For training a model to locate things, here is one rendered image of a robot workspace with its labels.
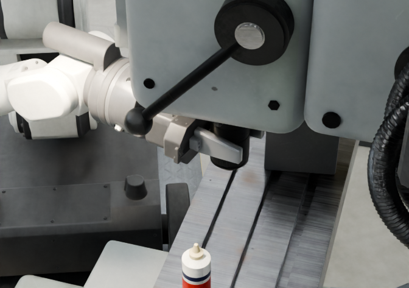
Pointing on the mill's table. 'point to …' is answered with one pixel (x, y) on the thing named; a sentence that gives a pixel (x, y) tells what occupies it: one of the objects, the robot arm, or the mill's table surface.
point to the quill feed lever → (230, 45)
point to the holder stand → (301, 151)
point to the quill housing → (287, 122)
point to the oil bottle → (196, 268)
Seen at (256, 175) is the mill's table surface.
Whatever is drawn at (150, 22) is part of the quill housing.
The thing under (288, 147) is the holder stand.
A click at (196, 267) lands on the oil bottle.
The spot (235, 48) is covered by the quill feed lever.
